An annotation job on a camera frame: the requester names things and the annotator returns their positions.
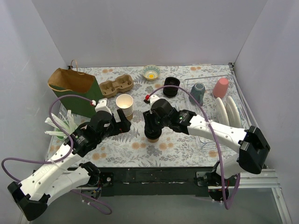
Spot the single brown paper cup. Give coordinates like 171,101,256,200
147,138,159,143

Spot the green brown paper bag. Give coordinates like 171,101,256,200
48,68,103,118

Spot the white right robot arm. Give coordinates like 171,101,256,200
143,95,270,186

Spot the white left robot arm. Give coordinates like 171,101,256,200
7,109,131,221

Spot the stack of paper cups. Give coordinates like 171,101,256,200
116,94,134,120

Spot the stack of black lids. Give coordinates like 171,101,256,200
163,77,180,98

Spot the cardboard cup carrier tray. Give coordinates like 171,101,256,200
99,74,134,98

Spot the green straw holder cup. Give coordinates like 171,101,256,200
54,128,68,140

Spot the yellow patterned bowl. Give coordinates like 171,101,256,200
142,65,160,81

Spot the dark teal mug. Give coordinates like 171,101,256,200
189,83,205,106

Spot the floral tablecloth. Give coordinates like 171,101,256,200
45,64,248,168

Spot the white plate front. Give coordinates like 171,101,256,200
215,98,229,126

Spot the white plate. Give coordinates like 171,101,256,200
215,98,229,126
225,96,242,128

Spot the pink plastic cup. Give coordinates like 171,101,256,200
213,78,229,98

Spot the white plate rear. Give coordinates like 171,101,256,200
225,96,242,128

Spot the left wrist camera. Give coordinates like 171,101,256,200
92,98,112,114

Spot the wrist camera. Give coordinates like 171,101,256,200
92,98,112,114
144,95,160,110

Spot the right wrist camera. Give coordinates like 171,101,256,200
144,95,160,110

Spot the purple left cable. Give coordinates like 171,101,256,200
1,94,113,215

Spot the purple cable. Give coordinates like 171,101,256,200
149,85,241,210
1,94,113,215

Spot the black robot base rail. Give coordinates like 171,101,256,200
72,166,234,199

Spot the white wire dish rack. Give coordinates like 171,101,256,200
183,75,256,152

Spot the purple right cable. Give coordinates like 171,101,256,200
149,85,241,210

